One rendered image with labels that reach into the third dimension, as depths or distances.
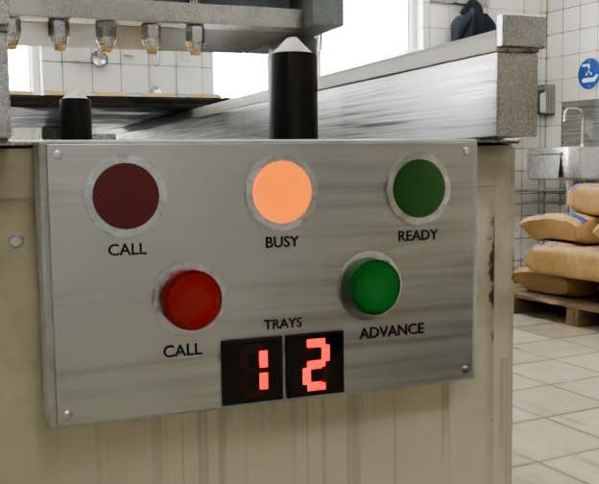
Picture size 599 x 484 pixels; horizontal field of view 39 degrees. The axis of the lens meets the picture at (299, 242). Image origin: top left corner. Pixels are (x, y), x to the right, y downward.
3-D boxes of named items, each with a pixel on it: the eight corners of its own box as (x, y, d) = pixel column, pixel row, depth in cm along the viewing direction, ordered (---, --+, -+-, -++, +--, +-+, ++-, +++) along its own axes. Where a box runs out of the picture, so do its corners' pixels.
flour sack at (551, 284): (564, 301, 432) (565, 271, 431) (507, 290, 469) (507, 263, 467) (659, 288, 467) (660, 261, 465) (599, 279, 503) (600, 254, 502)
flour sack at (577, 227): (573, 247, 428) (573, 213, 427) (516, 241, 465) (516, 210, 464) (672, 240, 461) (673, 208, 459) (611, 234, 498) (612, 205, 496)
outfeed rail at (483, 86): (79, 160, 234) (78, 135, 234) (89, 160, 235) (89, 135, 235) (501, 136, 48) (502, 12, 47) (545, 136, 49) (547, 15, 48)
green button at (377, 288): (339, 312, 46) (339, 258, 46) (388, 308, 48) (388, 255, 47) (351, 317, 45) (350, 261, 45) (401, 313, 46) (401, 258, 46)
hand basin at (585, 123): (664, 234, 494) (669, 43, 484) (616, 238, 477) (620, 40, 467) (543, 225, 582) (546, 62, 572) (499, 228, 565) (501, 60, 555)
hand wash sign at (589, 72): (602, 88, 529) (603, 56, 528) (601, 88, 529) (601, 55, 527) (578, 91, 547) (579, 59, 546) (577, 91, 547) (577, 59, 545)
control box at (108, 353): (43, 413, 44) (32, 141, 43) (447, 367, 53) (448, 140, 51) (49, 433, 41) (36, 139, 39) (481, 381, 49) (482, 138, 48)
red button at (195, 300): (157, 327, 43) (155, 268, 43) (215, 323, 44) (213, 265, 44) (164, 333, 41) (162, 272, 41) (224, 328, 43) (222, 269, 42)
